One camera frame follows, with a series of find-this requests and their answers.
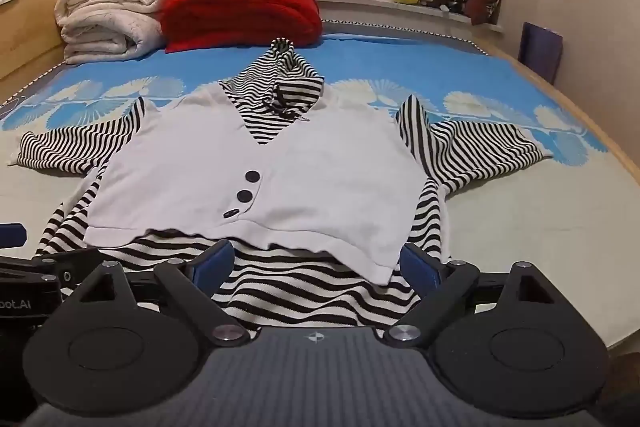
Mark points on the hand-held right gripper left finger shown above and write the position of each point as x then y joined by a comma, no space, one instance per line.
212,269

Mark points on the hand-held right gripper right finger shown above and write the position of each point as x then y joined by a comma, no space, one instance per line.
417,269

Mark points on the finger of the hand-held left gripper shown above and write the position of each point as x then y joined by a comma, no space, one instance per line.
11,236
70,264

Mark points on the striped hoodie with white vest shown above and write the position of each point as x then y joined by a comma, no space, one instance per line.
300,177

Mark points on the blue and cream fan-print blanket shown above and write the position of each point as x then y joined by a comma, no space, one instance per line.
400,67

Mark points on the wooden headboard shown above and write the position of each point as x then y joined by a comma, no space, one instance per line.
35,32

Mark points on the white folded quilt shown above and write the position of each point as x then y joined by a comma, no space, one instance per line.
105,17

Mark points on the grey patterned mattress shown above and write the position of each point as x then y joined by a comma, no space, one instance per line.
400,31

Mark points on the red folded blanket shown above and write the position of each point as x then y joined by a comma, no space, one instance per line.
240,12

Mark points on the wooden bed frame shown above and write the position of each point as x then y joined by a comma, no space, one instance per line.
575,104

